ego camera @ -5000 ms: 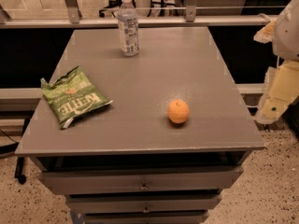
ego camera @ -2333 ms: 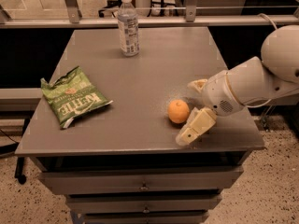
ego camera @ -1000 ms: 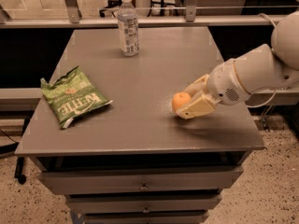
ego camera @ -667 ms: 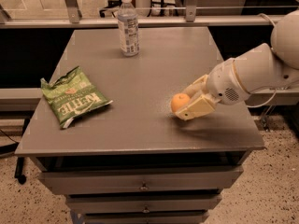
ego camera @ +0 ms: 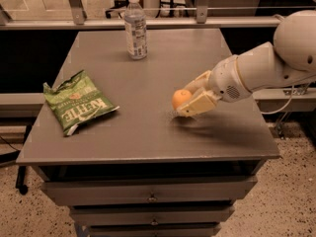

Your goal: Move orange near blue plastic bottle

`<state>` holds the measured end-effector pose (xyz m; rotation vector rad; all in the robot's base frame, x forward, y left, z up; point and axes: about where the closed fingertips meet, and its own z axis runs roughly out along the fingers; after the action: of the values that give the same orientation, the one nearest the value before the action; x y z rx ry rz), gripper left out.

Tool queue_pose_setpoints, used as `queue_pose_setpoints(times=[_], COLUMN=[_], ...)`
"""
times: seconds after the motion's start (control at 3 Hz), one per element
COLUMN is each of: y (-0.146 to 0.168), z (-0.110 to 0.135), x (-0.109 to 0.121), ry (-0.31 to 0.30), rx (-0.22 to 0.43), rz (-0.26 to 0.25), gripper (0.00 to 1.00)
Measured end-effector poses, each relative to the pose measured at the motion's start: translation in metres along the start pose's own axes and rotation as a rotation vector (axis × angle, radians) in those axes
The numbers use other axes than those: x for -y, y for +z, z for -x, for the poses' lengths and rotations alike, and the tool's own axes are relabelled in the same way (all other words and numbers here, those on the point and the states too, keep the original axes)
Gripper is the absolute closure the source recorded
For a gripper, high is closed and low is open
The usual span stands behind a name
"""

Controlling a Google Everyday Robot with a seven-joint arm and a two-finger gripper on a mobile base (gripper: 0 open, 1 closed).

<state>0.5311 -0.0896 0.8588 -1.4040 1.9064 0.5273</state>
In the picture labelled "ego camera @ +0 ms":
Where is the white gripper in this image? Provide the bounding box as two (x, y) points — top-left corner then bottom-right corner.
(176, 55), (251, 117)

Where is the orange fruit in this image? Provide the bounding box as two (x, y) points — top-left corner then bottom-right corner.
(172, 89), (192, 110)

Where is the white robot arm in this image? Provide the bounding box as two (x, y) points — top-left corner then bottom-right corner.
(176, 10), (316, 117)

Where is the clear blue plastic water bottle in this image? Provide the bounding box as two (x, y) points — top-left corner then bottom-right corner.
(123, 0), (147, 60)

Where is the top grey drawer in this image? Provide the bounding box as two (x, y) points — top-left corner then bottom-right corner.
(41, 176), (258, 206)

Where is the grey drawer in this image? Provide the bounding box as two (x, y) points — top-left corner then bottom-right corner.
(70, 204), (234, 226)
(41, 176), (258, 206)
(89, 223), (220, 237)

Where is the grey drawer cabinet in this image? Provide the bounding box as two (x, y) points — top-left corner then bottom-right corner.
(15, 28), (281, 237)

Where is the green chip bag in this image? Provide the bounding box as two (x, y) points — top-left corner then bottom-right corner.
(43, 70), (119, 136)

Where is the middle grey drawer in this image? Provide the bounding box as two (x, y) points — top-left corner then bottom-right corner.
(70, 204), (234, 226)

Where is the bottom grey drawer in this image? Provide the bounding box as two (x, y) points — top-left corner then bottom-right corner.
(89, 223), (220, 237)

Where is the black stand leg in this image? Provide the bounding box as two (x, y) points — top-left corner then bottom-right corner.
(0, 124), (32, 196)

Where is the metal railing frame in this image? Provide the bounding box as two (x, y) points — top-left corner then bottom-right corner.
(0, 0), (316, 32)

